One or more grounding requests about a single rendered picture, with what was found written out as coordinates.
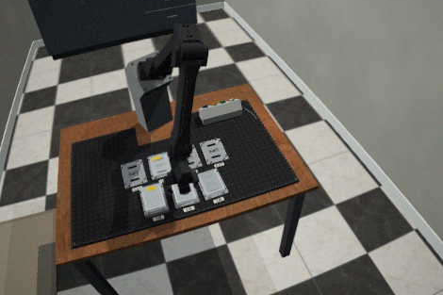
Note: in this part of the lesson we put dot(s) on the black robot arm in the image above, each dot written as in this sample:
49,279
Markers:
188,56

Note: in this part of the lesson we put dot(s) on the white control panel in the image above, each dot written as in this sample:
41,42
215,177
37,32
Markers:
221,111

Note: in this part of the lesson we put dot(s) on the white plate lid with yellow tape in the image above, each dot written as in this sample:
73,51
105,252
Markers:
182,199
160,164

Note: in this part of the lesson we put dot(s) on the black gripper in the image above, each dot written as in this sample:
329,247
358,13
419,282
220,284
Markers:
168,182

